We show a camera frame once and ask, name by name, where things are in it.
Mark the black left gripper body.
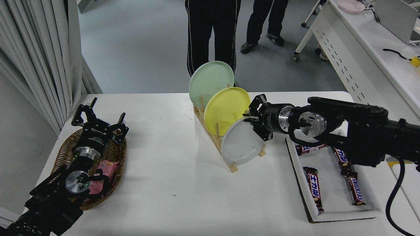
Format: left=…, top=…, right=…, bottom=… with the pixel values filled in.
left=76, top=119, right=114, bottom=154

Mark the pale green plate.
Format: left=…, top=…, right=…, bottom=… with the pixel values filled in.
left=188, top=61, right=235, bottom=109

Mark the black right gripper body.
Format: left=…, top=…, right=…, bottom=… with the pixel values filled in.
left=261, top=103, right=283, bottom=135

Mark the white perforated desk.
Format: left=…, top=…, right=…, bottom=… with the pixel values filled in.
left=292, top=0, right=420, bottom=120

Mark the grey laptop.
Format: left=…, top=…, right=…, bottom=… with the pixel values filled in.
left=374, top=0, right=419, bottom=45

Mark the wooden plate rack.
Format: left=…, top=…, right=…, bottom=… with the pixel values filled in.
left=193, top=84, right=266, bottom=173

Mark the thin black cable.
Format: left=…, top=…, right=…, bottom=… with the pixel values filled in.
left=364, top=8, right=380, bottom=23

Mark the yellow plate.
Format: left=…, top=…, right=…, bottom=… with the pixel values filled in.
left=203, top=87, right=251, bottom=136

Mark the Snickers bar Chinese print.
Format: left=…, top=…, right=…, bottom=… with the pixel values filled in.
left=331, top=147, right=353, bottom=176
left=303, top=167, right=325, bottom=213

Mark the white foam tray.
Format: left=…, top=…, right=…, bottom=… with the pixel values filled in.
left=285, top=134, right=383, bottom=224

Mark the grey plate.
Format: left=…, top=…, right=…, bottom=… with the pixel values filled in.
left=220, top=116, right=267, bottom=166

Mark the pink snack packet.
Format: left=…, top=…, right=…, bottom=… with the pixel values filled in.
left=86, top=160, right=119, bottom=195

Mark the pink plate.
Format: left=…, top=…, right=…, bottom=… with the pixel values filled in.
left=337, top=0, right=366, bottom=13

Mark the person in striped trousers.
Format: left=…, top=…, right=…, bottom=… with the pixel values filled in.
left=184, top=0, right=242, bottom=86

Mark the white pleated curtain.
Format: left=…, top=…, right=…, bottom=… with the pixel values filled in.
left=0, top=0, right=103, bottom=135

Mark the white side table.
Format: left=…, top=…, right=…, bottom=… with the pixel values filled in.
left=392, top=161, right=420, bottom=226

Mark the person in plain black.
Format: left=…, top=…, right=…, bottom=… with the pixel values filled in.
left=240, top=0, right=290, bottom=54

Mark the Snickers bar Latin print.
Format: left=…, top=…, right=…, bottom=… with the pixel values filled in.
left=344, top=172, right=366, bottom=206
left=295, top=143, right=328, bottom=156

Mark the brown wicker basket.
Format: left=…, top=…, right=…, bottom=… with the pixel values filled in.
left=51, top=127, right=127, bottom=211

